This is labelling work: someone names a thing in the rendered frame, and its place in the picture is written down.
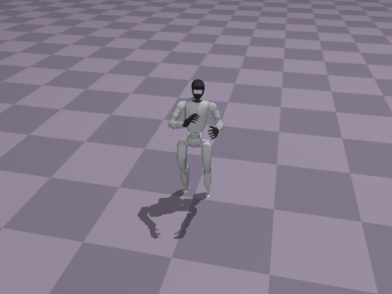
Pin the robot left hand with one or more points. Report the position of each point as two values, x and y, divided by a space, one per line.
215 132

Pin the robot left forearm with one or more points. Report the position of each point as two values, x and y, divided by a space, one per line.
220 126

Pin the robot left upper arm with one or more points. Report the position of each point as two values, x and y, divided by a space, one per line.
215 113

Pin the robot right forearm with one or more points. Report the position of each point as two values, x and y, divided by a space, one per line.
176 124

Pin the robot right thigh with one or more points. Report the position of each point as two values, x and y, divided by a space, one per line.
182 155

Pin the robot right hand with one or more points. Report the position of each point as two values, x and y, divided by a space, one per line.
189 120

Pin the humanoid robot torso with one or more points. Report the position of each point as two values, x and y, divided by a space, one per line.
194 138

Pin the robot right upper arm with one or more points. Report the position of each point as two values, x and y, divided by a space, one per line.
177 111

